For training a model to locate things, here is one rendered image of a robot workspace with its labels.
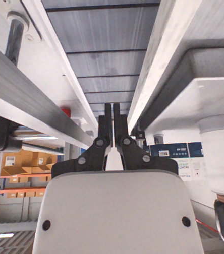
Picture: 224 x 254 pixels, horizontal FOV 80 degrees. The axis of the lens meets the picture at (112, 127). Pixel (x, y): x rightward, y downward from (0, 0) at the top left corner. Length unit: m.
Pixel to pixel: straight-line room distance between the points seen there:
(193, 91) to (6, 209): 9.38
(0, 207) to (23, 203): 1.11
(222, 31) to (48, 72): 0.26
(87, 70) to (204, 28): 0.15
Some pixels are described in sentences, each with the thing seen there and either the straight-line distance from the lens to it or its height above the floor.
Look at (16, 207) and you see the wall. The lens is 9.19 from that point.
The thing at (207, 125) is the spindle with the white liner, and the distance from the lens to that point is 0.42.
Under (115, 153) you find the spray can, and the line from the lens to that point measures 0.31.
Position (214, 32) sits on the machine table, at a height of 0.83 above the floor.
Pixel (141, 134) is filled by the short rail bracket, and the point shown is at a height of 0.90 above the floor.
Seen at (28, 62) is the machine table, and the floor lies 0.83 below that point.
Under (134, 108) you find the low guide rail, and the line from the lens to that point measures 0.18.
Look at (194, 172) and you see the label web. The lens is 0.62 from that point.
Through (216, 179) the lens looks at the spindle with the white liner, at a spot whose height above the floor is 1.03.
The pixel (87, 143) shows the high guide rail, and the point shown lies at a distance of 0.16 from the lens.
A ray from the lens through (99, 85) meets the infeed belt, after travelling 0.19.
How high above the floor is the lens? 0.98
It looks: 14 degrees down
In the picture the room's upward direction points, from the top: 178 degrees clockwise
